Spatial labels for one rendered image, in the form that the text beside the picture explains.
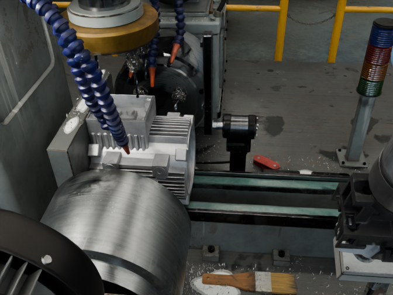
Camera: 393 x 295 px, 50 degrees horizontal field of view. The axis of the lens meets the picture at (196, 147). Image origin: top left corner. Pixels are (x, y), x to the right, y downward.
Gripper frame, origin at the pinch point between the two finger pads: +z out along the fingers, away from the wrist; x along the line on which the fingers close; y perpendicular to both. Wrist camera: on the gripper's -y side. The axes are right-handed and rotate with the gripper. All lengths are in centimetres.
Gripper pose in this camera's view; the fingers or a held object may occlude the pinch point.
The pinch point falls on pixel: (368, 246)
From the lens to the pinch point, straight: 70.2
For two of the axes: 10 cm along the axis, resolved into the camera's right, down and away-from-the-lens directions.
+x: -0.8, 8.5, -5.2
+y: -9.9, -0.4, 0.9
